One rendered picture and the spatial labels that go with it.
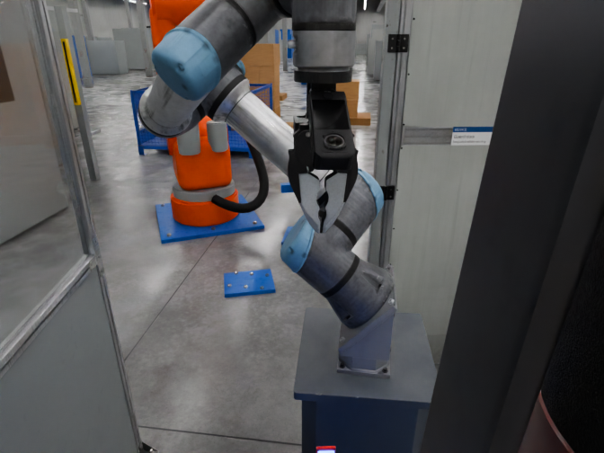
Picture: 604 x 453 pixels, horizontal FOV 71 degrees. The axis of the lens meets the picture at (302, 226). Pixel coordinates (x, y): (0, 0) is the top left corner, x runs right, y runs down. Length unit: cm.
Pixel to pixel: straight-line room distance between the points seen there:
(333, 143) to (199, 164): 354
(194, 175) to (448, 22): 271
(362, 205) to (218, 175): 319
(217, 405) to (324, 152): 197
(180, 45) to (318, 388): 70
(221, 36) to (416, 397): 75
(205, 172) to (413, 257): 239
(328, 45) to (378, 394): 69
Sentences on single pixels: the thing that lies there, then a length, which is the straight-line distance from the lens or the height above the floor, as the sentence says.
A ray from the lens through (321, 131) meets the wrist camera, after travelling 48.
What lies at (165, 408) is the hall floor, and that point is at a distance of 237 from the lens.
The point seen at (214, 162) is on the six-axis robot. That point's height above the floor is 64.
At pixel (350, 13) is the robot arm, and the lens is 53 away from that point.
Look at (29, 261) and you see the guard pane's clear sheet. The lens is 131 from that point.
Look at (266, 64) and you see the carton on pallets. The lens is 802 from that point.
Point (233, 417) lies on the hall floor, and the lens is 226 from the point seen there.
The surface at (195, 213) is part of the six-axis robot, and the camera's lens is 408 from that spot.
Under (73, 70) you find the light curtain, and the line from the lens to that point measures 584.
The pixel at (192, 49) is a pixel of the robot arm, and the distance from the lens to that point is 52.
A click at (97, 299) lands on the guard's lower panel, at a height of 85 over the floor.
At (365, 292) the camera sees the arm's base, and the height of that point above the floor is 119.
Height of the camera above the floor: 167
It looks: 24 degrees down
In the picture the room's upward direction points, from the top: straight up
